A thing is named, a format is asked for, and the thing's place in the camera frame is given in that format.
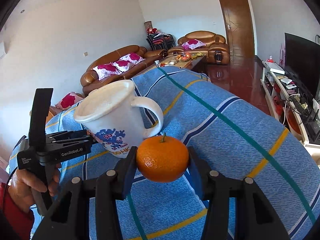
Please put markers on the pink floral cushion on armchair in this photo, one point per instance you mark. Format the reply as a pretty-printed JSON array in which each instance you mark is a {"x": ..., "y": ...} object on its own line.
[{"x": 193, "y": 44}]

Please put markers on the brown wooden door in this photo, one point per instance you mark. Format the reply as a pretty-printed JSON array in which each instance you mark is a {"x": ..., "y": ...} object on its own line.
[{"x": 239, "y": 27}]

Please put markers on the blue plaid tablecloth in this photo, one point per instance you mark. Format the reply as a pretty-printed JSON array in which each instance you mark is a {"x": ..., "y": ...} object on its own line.
[{"x": 233, "y": 137}]

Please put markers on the orange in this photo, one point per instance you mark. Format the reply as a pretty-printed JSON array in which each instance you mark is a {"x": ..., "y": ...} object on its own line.
[{"x": 162, "y": 159}]

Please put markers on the brown leather armchair far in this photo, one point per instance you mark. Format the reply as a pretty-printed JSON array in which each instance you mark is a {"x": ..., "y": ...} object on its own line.
[{"x": 211, "y": 45}]

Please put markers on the person's left hand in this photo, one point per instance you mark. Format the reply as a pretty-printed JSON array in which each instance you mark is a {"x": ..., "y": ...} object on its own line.
[{"x": 23, "y": 182}]

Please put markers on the long brown leather sofa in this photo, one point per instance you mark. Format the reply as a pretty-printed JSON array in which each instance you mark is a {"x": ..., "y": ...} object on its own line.
[{"x": 123, "y": 63}]

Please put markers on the black television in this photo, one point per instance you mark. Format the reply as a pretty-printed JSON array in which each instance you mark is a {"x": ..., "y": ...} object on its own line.
[{"x": 302, "y": 59}]

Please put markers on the stacked dark chairs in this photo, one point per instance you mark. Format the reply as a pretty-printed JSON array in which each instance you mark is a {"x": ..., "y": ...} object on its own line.
[{"x": 158, "y": 41}]

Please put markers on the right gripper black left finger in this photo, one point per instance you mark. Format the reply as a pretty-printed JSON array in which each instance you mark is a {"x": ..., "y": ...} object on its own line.
[{"x": 68, "y": 216}]

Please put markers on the wooden coffee table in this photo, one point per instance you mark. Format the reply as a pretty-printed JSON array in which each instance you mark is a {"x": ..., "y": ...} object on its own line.
[{"x": 180, "y": 61}]

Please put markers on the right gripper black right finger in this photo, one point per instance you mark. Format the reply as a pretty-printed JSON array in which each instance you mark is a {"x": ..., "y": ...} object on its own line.
[{"x": 236, "y": 208}]

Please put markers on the white tv stand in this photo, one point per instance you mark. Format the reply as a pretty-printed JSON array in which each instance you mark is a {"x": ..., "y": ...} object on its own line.
[{"x": 291, "y": 108}]

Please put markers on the pink floral cushion near chair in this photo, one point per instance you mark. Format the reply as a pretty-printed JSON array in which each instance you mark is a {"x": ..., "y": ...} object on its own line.
[{"x": 69, "y": 100}]

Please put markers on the white cartoon mug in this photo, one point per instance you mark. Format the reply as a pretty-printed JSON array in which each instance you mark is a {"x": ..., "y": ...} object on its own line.
[{"x": 111, "y": 115}]

